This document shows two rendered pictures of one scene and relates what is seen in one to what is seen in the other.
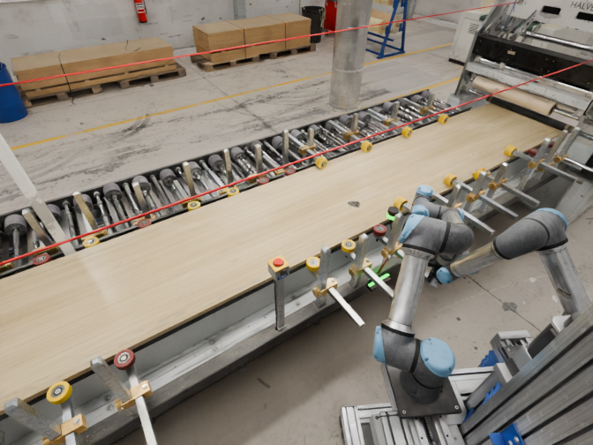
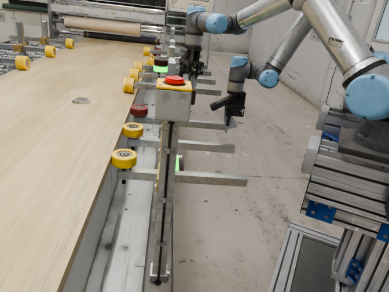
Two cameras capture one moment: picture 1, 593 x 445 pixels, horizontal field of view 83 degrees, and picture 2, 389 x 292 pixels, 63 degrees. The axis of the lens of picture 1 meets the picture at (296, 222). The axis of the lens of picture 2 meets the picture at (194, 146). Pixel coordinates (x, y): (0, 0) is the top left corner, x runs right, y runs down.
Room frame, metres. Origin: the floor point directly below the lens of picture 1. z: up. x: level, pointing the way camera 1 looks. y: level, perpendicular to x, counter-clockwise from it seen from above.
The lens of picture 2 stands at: (0.58, 0.61, 1.37)
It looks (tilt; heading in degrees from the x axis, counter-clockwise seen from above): 24 degrees down; 298
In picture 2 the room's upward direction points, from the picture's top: 7 degrees clockwise
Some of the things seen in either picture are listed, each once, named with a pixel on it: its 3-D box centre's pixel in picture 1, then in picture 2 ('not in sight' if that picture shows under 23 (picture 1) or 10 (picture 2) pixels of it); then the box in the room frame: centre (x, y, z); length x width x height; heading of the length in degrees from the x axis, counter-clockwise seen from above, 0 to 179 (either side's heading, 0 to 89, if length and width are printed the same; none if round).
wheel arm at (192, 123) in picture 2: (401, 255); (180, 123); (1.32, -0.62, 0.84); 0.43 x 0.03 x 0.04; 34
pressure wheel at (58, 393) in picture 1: (63, 395); not in sight; (0.51, 0.94, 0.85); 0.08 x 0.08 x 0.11
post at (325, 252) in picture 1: (322, 279); not in sight; (1.07, -0.14, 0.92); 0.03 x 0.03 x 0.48; 34
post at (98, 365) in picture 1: (118, 388); not in sight; (0.51, 0.69, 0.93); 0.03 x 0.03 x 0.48; 34
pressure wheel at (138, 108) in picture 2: (378, 234); (139, 117); (1.49, -0.51, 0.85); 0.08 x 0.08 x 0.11
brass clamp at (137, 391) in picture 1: (133, 395); not in sight; (0.53, 0.67, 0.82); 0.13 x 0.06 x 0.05; 124
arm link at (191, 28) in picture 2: (423, 197); (195, 20); (1.29, -0.61, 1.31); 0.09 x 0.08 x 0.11; 160
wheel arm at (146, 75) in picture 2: (456, 209); (175, 77); (1.63, -1.02, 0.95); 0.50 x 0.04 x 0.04; 34
